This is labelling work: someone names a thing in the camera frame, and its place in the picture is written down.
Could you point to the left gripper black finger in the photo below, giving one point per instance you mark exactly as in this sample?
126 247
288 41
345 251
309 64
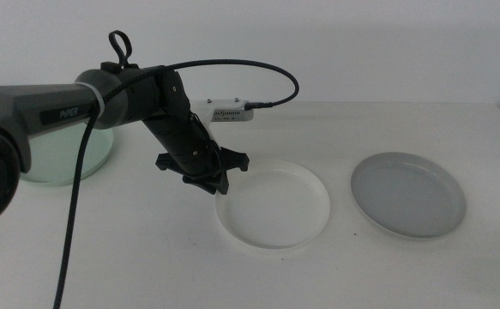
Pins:
200 182
222 183

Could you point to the grey shallow bowl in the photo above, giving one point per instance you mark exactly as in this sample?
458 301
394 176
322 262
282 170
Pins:
408 195

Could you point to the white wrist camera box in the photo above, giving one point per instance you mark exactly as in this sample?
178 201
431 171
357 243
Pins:
228 109

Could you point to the pale green shallow bowl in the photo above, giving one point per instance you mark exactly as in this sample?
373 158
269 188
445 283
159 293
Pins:
61 154

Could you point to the white shallow bowl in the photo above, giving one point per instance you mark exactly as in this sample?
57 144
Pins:
275 206

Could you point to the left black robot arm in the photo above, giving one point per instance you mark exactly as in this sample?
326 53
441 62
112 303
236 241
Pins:
18 107

